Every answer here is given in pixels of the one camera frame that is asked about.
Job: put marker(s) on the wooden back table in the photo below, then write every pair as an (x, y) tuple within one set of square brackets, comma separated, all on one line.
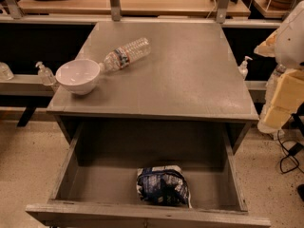
[(128, 7)]

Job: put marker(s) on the clear plastic water bottle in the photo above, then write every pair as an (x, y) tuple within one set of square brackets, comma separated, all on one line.
[(123, 56)]

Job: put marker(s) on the clear container far left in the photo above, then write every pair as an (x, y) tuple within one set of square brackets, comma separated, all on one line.
[(5, 72)]

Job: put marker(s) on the grey cabinet counter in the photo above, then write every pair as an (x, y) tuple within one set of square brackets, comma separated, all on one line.
[(191, 73)]

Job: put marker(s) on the hand sanitizer pump bottle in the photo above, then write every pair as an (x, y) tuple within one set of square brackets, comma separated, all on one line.
[(243, 70), (46, 75)]

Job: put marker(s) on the left hand sanitizer pump bottle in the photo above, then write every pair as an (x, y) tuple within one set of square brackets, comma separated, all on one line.
[(46, 75)]

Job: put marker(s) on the open grey top drawer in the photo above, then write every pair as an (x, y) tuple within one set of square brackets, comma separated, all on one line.
[(96, 187)]

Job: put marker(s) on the right hand sanitizer pump bottle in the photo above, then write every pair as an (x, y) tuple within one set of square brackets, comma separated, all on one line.
[(243, 70)]

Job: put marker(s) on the white bowl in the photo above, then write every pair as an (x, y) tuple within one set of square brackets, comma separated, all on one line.
[(79, 77)]

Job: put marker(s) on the blue chip bag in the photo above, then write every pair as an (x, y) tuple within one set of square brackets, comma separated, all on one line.
[(163, 185)]

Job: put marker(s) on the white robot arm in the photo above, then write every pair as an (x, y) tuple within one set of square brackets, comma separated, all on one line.
[(289, 47)]

